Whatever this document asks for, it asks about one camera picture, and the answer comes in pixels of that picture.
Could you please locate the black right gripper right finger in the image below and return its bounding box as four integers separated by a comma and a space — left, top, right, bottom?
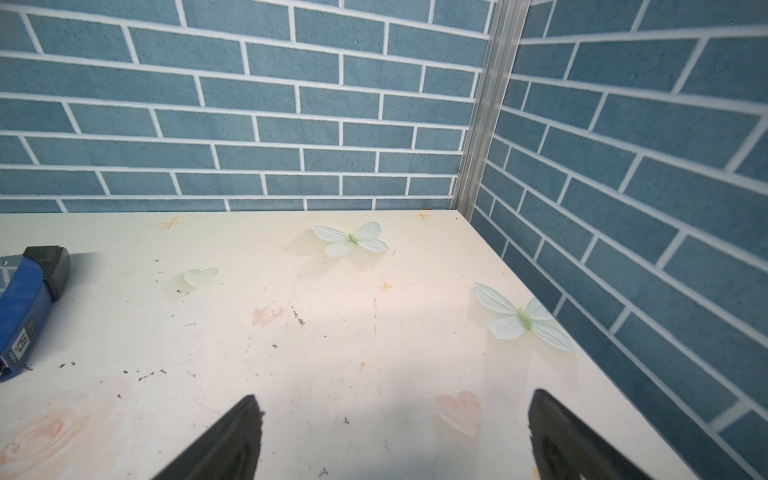
528, 389, 650, 480

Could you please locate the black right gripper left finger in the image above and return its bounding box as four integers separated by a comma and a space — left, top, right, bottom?
155, 395, 263, 480

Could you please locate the blue black stapler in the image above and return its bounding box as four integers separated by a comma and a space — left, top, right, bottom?
1, 246, 71, 381

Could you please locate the aluminium corner post right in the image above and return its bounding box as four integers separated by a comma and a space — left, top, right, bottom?
452, 0, 531, 220

